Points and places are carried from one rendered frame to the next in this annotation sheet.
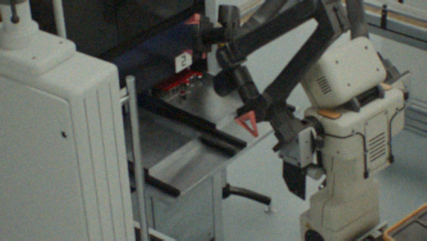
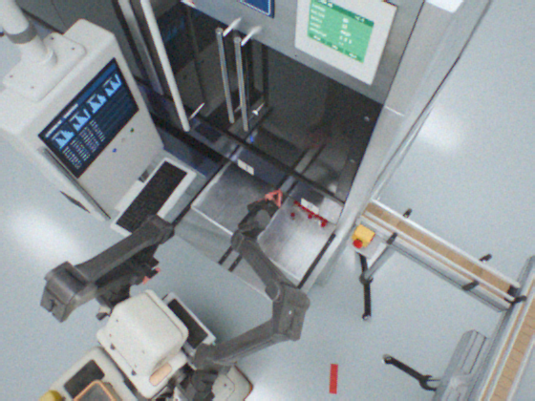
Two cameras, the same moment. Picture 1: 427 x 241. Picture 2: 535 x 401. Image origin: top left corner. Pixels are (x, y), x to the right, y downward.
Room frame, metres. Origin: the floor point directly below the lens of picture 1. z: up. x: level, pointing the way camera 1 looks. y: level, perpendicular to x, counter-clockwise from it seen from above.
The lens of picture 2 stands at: (2.60, -0.61, 2.62)
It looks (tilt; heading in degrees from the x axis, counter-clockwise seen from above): 65 degrees down; 85
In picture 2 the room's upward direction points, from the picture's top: 2 degrees counter-clockwise
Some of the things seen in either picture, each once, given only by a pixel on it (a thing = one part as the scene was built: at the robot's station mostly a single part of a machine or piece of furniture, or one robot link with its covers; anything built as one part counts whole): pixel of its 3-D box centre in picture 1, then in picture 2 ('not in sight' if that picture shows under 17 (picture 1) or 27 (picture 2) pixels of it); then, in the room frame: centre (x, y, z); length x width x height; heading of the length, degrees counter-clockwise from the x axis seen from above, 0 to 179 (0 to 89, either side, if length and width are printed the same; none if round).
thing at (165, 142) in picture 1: (139, 138); (235, 193); (2.53, 0.23, 0.90); 0.34 x 0.26 x 0.04; 48
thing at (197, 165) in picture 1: (187, 130); (256, 226); (2.62, 0.07, 0.87); 0.70 x 0.48 x 0.02; 138
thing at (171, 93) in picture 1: (181, 86); (310, 213); (2.86, 0.09, 0.91); 0.18 x 0.02 x 0.05; 138
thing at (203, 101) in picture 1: (203, 97); (296, 232); (2.79, 0.01, 0.90); 0.34 x 0.26 x 0.04; 48
